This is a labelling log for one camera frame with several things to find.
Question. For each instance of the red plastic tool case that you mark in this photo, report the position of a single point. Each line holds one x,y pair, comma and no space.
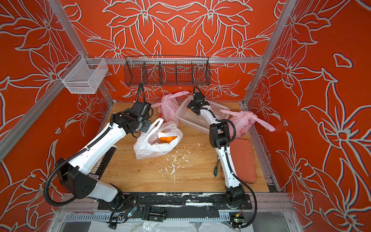
243,160

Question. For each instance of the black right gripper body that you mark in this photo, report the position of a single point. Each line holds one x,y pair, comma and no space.
196,104

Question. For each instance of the plain pink plastic bag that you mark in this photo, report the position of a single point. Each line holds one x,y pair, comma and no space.
168,106

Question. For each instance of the pink printed plastic bag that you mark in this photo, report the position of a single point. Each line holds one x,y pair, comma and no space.
243,121

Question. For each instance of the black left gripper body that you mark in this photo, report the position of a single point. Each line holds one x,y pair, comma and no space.
145,125

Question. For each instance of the white wire wall basket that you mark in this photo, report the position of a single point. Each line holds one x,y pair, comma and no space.
82,75

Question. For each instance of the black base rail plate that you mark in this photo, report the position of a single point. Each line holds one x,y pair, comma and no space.
193,206

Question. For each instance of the white perforated plastic basket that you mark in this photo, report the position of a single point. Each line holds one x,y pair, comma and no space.
189,118

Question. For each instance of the white plastic bag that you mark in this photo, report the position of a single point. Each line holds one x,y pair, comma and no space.
148,146

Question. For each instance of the orange fruit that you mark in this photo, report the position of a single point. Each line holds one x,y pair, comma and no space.
165,137

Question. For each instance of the black wire wall basket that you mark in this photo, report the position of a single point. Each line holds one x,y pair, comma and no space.
167,71

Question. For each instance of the green handled screwdriver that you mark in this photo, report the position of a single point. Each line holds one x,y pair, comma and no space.
215,172

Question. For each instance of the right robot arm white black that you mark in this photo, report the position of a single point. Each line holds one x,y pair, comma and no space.
222,132

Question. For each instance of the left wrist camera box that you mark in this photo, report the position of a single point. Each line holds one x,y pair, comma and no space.
142,110

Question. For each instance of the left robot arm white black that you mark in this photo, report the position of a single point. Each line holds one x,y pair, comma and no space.
73,172

